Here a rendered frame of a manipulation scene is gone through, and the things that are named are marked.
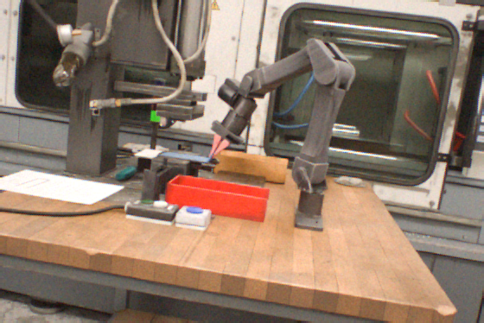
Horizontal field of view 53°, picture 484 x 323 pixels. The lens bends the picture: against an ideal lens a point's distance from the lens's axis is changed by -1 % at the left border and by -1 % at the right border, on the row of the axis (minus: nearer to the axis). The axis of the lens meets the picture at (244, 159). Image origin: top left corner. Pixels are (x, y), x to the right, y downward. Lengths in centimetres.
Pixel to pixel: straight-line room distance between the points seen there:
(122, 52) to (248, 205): 57
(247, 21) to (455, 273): 132
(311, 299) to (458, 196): 129
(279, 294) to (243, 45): 133
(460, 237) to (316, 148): 104
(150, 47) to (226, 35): 70
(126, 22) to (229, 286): 83
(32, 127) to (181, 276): 160
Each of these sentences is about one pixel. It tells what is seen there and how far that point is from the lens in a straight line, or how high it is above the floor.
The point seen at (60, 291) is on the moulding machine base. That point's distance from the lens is 251.
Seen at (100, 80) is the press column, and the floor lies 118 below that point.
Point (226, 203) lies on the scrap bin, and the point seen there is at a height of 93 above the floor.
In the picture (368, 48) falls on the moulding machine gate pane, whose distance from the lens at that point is 198.
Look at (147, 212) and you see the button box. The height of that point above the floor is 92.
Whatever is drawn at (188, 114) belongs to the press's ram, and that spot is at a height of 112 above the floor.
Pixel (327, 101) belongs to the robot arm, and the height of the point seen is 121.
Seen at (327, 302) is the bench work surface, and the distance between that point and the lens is 90.
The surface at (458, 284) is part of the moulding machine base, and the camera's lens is 220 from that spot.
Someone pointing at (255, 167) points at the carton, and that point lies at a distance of 167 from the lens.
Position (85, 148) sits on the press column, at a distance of 149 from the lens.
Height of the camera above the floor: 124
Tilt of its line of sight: 10 degrees down
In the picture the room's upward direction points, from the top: 8 degrees clockwise
